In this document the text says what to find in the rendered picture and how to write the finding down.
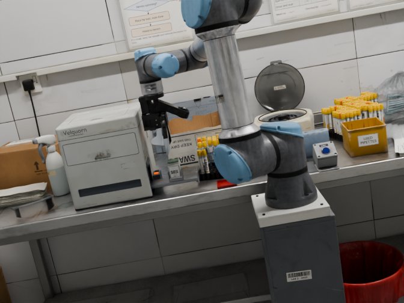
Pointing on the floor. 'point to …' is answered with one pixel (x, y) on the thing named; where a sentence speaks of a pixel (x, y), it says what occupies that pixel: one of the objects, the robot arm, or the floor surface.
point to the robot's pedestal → (303, 261)
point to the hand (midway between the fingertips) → (170, 148)
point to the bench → (222, 283)
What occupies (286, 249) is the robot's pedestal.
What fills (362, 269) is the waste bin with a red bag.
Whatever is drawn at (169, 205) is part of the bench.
